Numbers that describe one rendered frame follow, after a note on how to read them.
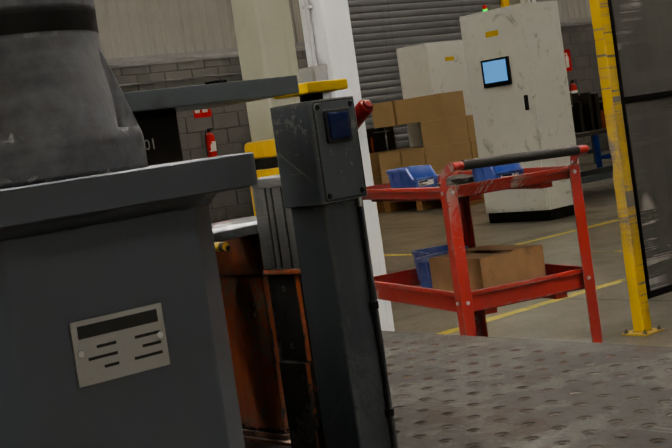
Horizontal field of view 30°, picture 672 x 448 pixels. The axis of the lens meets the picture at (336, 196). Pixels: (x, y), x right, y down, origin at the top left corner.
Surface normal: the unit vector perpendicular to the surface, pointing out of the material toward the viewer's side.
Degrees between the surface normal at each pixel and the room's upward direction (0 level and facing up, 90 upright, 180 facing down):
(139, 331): 90
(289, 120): 90
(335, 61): 90
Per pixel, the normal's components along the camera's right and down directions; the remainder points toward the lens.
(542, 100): 0.63, -0.05
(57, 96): 0.55, -0.34
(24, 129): 0.27, -0.29
